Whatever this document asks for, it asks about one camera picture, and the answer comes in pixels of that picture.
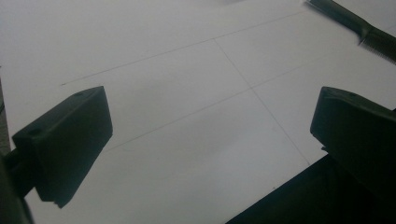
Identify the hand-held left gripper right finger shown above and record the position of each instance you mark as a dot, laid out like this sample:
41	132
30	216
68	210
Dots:
355	137

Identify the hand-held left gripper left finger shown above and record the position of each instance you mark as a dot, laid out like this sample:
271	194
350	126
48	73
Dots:
68	143

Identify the black comb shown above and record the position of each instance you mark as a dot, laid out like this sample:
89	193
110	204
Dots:
348	20

